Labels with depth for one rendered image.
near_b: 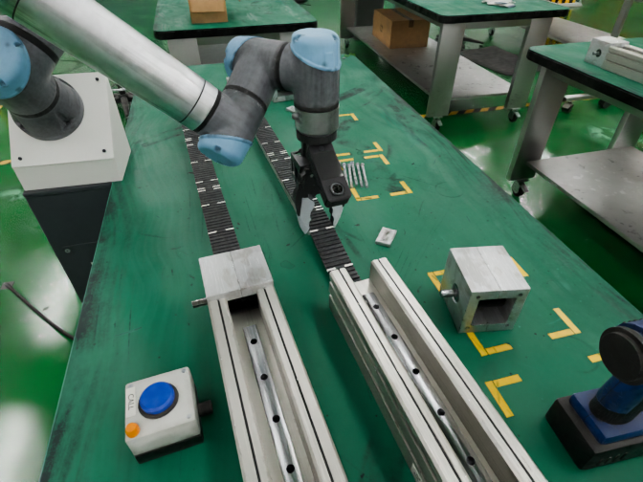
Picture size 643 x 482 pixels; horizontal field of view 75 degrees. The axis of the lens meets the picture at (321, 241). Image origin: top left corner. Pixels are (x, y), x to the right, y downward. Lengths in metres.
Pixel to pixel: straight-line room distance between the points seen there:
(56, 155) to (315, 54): 0.71
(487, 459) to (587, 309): 0.38
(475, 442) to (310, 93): 0.53
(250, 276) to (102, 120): 0.65
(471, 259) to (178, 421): 0.48
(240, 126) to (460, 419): 0.51
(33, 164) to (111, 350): 0.58
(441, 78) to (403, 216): 2.29
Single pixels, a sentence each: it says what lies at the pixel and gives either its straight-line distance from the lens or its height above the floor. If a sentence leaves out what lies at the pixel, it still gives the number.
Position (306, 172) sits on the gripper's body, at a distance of 0.75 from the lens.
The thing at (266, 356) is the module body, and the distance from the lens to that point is 0.61.
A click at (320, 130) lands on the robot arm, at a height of 1.02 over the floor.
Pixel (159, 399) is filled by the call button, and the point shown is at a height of 0.85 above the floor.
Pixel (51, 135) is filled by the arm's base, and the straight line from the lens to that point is 1.16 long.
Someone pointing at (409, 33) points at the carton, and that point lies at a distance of 4.45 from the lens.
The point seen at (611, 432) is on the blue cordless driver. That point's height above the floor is 0.85.
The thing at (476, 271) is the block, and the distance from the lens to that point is 0.69.
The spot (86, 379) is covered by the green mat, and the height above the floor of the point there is 0.78.
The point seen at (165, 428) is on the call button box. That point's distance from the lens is 0.56.
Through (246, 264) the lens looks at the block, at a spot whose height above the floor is 0.87.
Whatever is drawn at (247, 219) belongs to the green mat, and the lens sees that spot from 0.92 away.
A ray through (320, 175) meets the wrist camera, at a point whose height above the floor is 0.96.
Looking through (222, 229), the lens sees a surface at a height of 0.81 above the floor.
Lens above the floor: 1.32
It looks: 39 degrees down
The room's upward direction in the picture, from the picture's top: straight up
